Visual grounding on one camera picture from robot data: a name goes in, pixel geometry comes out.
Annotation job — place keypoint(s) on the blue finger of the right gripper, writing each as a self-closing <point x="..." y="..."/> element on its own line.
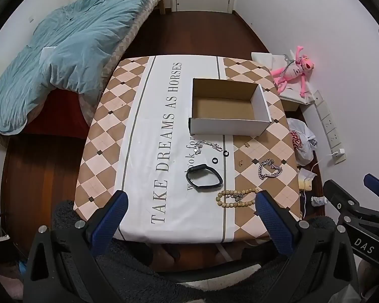
<point x="340" y="198"/>
<point x="372" y="183"/>

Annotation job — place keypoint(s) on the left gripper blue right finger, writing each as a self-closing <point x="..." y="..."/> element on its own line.
<point x="277" y="220"/>

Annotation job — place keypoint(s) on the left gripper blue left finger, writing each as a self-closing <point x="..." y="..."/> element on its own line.
<point x="106" y="220"/>

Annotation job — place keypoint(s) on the black watch band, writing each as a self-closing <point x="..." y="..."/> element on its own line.
<point x="203" y="178"/>

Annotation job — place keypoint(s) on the white cardboard box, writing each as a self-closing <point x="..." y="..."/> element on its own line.
<point x="223" y="107"/>

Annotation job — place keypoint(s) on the small yellow white container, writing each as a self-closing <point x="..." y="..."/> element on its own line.
<point x="305" y="179"/>

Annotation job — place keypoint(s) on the white charger plug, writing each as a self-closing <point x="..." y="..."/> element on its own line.
<point x="339" y="152"/>

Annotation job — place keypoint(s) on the white power strip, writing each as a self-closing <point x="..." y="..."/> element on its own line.
<point x="329" y="126"/>

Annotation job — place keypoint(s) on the white plastic bag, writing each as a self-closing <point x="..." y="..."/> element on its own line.
<point x="303" y="141"/>

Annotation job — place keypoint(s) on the checkered white brown tablecloth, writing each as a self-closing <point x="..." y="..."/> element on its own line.
<point x="139" y="142"/>

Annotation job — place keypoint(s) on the pink panther plush toy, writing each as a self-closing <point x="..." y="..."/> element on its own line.
<point x="298" y="68"/>

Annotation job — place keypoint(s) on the white box side table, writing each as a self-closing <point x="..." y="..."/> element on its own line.
<point x="290" y="97"/>

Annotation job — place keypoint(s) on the teal blue duvet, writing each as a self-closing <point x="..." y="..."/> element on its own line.
<point x="63" y="53"/>

